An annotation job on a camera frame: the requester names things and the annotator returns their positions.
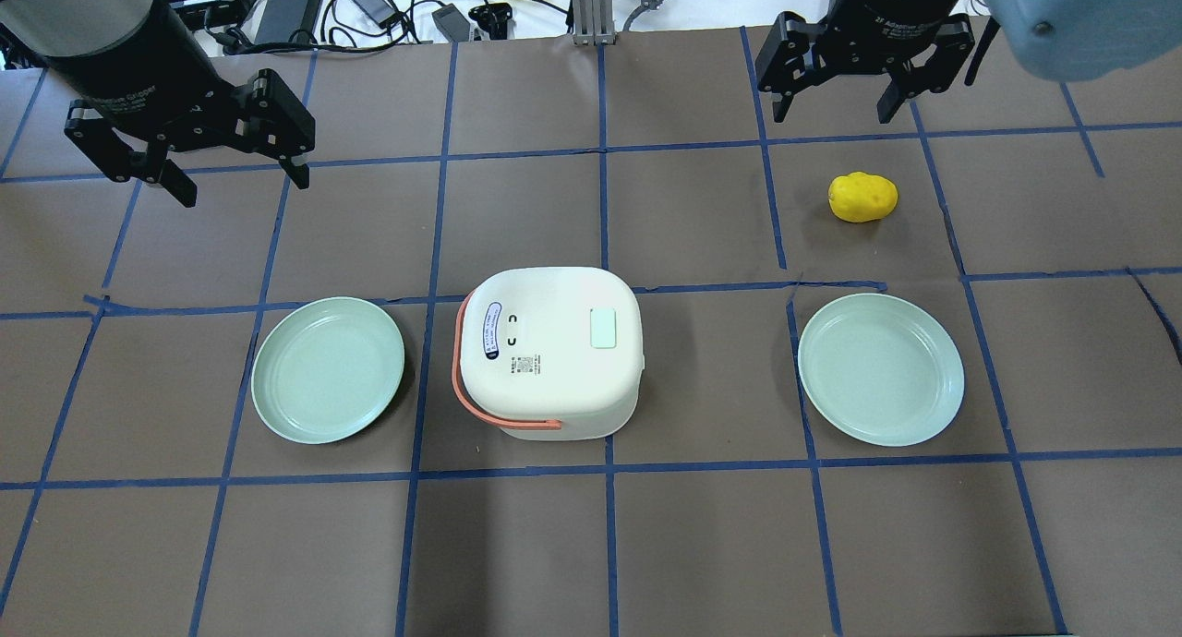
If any yellow toy potato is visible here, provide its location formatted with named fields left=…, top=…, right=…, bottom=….
left=827, top=173, right=900, bottom=223

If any aluminium frame post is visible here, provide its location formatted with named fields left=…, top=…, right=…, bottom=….
left=570, top=0, right=617, bottom=45

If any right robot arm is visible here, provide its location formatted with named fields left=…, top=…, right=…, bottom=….
left=753, top=0, right=1181, bottom=124

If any green plate near right arm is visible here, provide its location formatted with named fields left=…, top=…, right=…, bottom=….
left=798, top=293, right=966, bottom=448

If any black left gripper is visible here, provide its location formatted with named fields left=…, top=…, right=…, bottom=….
left=4, top=0, right=316, bottom=208

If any black power adapter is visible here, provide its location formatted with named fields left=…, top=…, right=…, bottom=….
left=253, top=0, right=322, bottom=44

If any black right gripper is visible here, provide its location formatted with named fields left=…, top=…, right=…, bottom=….
left=755, top=0, right=975, bottom=125

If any green plate near left arm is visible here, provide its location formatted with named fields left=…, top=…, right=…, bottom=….
left=251, top=295, right=405, bottom=446

